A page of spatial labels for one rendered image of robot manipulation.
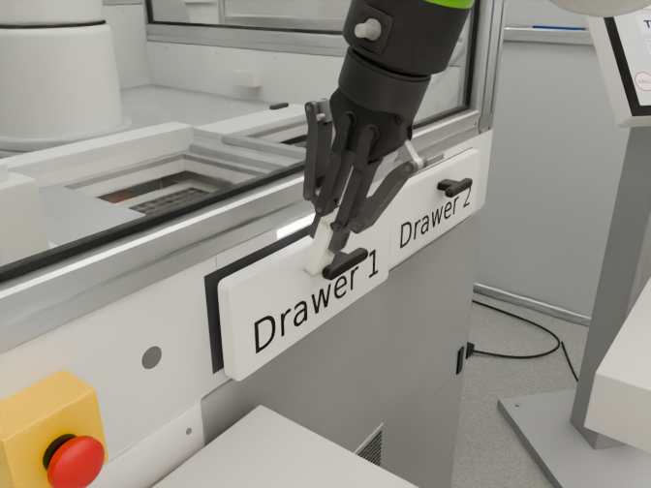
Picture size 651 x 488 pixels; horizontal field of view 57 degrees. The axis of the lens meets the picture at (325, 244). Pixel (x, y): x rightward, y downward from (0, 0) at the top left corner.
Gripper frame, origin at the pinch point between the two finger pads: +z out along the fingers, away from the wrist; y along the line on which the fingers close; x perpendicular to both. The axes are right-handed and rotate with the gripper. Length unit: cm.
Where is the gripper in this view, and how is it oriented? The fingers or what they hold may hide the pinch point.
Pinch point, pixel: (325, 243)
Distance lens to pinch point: 61.5
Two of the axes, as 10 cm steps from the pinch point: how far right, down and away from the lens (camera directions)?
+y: 7.5, 5.4, -3.8
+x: 6.0, -3.2, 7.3
